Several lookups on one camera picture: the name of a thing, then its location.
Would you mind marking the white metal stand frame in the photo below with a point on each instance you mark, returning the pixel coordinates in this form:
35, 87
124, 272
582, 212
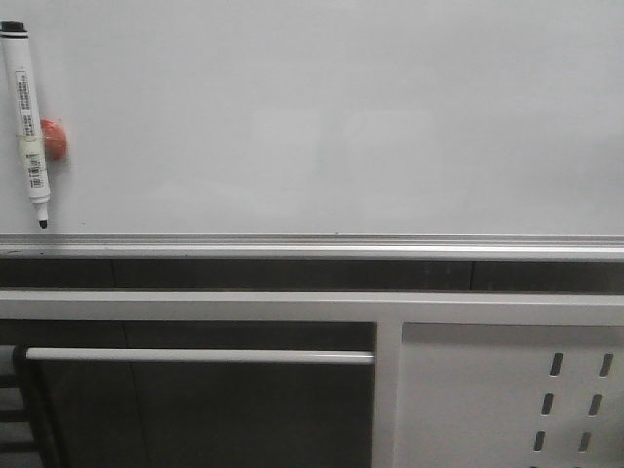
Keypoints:
390, 310

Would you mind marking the white perforated metal panel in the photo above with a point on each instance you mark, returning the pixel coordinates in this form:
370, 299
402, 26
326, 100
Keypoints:
510, 396

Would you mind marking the white whiteboard marker pen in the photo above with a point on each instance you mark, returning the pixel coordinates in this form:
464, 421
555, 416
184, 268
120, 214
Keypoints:
22, 90

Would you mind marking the white horizontal metal rod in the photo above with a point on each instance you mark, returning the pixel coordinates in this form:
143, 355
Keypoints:
201, 356

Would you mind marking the whiteboard with aluminium frame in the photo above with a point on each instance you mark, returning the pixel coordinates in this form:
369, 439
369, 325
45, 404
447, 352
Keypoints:
404, 129

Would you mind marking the red round magnet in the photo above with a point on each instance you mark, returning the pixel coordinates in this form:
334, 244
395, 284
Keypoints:
55, 140

